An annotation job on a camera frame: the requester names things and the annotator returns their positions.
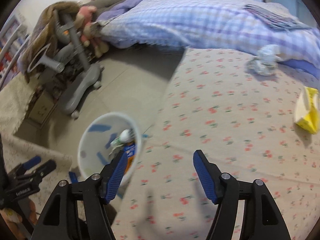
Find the blue checked quilt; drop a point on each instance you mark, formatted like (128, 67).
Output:
(208, 24)

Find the white tissue paper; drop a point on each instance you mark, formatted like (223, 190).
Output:
(266, 61)

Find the cherry print tablecloth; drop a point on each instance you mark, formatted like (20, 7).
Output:
(243, 122)

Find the pink plush monkey toy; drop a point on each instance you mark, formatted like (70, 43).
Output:
(90, 33)

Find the person's left hand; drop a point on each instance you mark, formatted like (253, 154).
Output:
(13, 219)

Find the brown blanket on chair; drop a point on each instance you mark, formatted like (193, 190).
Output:
(44, 32)

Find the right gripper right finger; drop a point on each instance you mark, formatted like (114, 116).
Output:
(262, 218)

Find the yellow white paper bag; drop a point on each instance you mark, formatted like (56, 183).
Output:
(306, 113)

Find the white plastic trash bin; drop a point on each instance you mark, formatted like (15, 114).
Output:
(95, 151)

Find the blue cracker box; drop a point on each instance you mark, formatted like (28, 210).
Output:
(130, 150)

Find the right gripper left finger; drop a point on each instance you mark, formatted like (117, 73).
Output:
(76, 210)

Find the grey kids desk chair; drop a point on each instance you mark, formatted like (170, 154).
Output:
(66, 73)

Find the white AD milk bottle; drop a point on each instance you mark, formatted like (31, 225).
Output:
(125, 137)

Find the bookshelf with books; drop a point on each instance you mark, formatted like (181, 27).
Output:
(14, 39)

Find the folded striped cloth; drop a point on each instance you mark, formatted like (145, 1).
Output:
(274, 21)

